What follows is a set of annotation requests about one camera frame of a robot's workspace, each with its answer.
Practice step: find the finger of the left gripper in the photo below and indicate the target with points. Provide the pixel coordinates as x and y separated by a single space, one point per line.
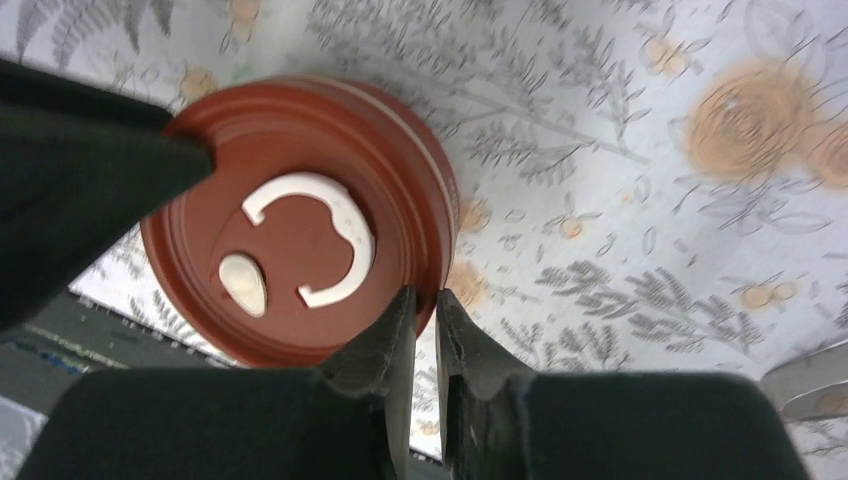
79 167

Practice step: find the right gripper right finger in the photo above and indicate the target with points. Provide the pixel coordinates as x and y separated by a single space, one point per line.
501 419

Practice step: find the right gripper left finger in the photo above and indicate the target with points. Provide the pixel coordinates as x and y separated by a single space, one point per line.
345 418

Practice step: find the red round lid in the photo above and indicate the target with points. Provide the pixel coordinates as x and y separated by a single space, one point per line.
236 282

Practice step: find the black tongs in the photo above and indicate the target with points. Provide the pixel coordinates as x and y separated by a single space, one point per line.
811 387

